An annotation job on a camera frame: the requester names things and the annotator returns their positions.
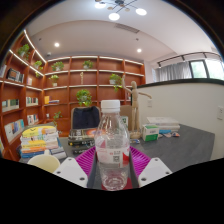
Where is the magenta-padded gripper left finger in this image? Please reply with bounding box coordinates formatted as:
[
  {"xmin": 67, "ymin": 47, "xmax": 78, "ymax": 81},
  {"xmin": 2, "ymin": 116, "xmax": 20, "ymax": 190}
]
[{"xmin": 53, "ymin": 146, "xmax": 99, "ymax": 189}]

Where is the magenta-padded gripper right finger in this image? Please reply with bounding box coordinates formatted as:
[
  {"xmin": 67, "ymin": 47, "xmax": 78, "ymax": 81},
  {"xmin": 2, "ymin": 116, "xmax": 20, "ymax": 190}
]
[{"xmin": 128, "ymin": 145, "xmax": 173, "ymax": 189}]

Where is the clear plastic water bottle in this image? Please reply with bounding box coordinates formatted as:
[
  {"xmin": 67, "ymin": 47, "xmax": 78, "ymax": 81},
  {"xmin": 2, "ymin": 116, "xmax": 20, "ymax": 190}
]
[{"xmin": 94, "ymin": 99, "xmax": 131, "ymax": 192}]

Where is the black box set of books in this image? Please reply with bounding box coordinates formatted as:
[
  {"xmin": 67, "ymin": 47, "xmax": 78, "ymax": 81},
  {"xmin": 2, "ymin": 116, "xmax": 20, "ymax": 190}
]
[{"xmin": 67, "ymin": 128, "xmax": 100, "ymax": 155}]

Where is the small green and white box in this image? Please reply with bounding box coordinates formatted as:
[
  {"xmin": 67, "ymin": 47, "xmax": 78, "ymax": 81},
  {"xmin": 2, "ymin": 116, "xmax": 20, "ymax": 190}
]
[{"xmin": 141, "ymin": 124, "xmax": 160, "ymax": 143}]

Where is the stack of colourful books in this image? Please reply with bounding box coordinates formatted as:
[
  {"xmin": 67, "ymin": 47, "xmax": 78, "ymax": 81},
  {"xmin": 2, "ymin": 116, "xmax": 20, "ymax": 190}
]
[{"xmin": 19, "ymin": 124, "xmax": 68, "ymax": 161}]

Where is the stack of white boxes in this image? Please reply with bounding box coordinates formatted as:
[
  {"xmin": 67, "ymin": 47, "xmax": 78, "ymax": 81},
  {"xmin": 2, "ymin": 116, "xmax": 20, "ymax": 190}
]
[{"xmin": 146, "ymin": 116, "xmax": 182, "ymax": 134}]

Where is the chair with dark jacket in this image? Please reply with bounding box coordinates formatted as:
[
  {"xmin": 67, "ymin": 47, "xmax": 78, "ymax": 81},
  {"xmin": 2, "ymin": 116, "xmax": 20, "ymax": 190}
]
[{"xmin": 69, "ymin": 105, "xmax": 102, "ymax": 131}]

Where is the green and white carton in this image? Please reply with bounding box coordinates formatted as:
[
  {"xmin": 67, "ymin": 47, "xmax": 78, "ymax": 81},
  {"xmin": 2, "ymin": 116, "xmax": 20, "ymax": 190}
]
[{"xmin": 120, "ymin": 115, "xmax": 130, "ymax": 130}]

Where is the wooden artist mannequin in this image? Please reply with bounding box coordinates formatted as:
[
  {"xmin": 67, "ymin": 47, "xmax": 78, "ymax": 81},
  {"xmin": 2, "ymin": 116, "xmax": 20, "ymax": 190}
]
[{"xmin": 120, "ymin": 74, "xmax": 153, "ymax": 140}]

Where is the tan chair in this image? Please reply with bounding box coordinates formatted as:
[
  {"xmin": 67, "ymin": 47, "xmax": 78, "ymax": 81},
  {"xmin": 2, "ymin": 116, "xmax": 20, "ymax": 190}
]
[{"xmin": 119, "ymin": 104, "xmax": 135, "ymax": 130}]

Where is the wooden bookshelf unit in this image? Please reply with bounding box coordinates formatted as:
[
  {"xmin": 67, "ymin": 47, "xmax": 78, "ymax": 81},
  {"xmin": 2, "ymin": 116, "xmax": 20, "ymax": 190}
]
[{"xmin": 0, "ymin": 29, "xmax": 147, "ymax": 162}]

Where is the grey curtain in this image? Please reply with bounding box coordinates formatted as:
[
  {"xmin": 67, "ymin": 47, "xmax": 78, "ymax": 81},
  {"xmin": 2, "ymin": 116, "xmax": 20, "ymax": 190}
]
[{"xmin": 156, "ymin": 61, "xmax": 194, "ymax": 83}]

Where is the window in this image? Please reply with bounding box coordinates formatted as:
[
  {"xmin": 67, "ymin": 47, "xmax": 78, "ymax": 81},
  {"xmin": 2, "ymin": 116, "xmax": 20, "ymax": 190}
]
[{"xmin": 189, "ymin": 58, "xmax": 224, "ymax": 81}]

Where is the branched ceiling lamp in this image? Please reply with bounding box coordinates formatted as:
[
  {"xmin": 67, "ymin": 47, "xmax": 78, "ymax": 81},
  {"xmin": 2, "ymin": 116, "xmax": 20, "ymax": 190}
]
[{"xmin": 94, "ymin": 0, "xmax": 148, "ymax": 22}]

